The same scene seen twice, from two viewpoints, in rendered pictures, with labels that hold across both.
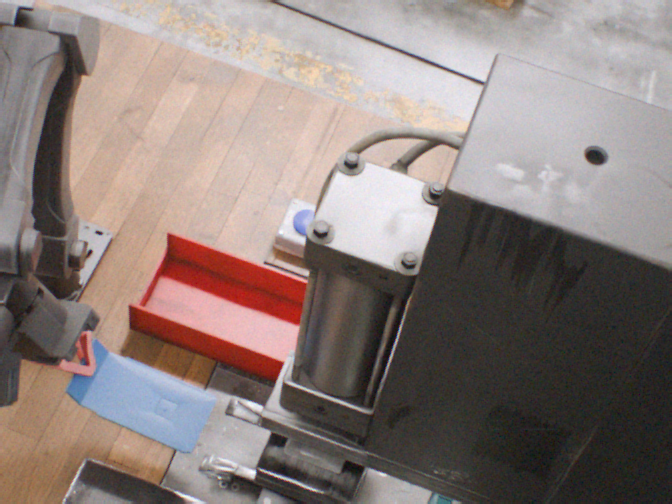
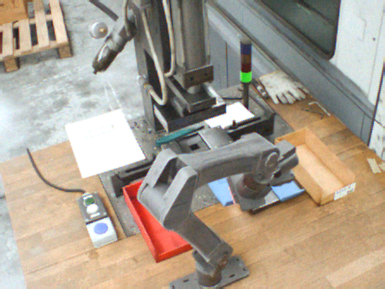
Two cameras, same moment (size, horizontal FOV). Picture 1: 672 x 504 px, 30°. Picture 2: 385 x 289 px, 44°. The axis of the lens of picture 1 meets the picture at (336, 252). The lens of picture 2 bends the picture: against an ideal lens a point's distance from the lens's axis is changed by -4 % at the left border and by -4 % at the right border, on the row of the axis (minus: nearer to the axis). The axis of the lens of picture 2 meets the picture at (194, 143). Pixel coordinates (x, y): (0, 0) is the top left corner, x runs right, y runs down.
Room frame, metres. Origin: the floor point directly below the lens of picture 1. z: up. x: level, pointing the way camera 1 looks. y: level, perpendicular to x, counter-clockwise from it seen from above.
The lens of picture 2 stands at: (1.16, 0.93, 1.95)
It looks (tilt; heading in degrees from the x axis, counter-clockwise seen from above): 41 degrees down; 238
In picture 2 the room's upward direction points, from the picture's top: 5 degrees counter-clockwise
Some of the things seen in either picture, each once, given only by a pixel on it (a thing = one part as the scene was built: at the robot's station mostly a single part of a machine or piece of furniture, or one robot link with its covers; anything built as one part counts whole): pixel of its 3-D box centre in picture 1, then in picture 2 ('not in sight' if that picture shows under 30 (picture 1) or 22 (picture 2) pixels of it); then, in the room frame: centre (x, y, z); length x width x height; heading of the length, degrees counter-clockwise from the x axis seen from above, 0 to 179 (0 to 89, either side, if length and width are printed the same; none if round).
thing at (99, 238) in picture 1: (53, 270); (208, 272); (0.79, 0.34, 0.94); 0.20 x 0.07 x 0.08; 170
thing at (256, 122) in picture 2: not in sight; (245, 129); (0.38, -0.02, 0.95); 0.15 x 0.03 x 0.10; 170
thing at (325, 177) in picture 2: not in sight; (314, 165); (0.31, 0.22, 0.93); 0.25 x 0.13 x 0.08; 80
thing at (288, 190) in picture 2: not in sight; (280, 180); (0.43, 0.21, 0.93); 0.15 x 0.07 x 0.03; 79
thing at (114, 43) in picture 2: not in sight; (117, 39); (0.63, -0.32, 1.25); 0.19 x 0.07 x 0.19; 170
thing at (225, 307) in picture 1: (241, 312); (158, 216); (0.79, 0.10, 0.93); 0.25 x 0.12 x 0.06; 80
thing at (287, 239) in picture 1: (305, 235); (102, 235); (0.94, 0.04, 0.90); 0.07 x 0.07 x 0.06; 80
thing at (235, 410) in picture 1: (258, 415); not in sight; (0.63, 0.05, 0.98); 0.07 x 0.02 x 0.01; 80
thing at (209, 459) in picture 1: (232, 474); not in sight; (0.55, 0.06, 0.98); 0.07 x 0.02 x 0.01; 80
